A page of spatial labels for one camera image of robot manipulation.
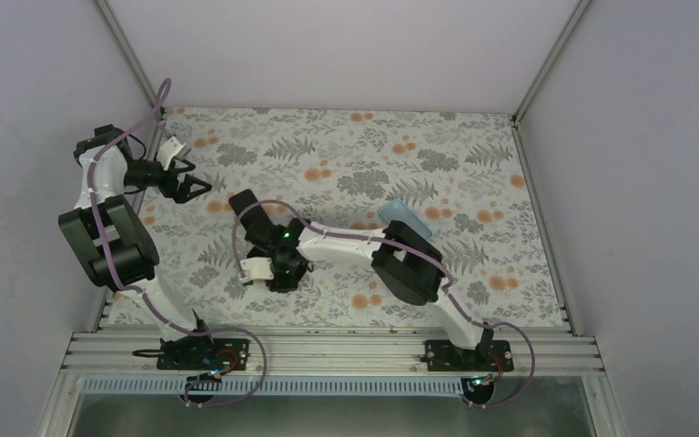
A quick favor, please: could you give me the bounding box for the light blue phone case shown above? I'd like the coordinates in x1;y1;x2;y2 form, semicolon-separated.
379;198;433;239

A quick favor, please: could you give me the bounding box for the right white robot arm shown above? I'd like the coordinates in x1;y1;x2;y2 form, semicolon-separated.
229;189;492;371

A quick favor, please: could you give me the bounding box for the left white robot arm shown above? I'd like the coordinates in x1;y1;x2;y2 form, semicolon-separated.
58;125;218;369

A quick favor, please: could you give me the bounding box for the floral patterned table mat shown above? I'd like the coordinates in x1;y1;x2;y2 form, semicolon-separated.
140;107;564;328

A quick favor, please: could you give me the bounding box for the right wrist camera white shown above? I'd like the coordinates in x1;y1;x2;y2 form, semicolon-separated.
239;257;275;284

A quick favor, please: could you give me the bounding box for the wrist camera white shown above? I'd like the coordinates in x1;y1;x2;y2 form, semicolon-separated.
155;136;190;169
239;257;275;284

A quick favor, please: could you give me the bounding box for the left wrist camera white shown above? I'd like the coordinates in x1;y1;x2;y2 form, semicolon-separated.
155;136;190;169

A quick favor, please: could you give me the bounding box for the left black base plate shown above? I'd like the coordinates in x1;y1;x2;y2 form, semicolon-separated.
157;337;249;372

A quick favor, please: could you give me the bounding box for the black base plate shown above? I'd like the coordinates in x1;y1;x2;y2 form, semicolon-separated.
157;337;249;372
420;340;515;372

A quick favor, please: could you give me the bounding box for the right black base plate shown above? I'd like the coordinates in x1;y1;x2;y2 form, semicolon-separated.
420;340;515;372

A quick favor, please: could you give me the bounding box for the aluminium rail base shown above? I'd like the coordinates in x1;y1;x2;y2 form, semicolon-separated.
38;326;625;436

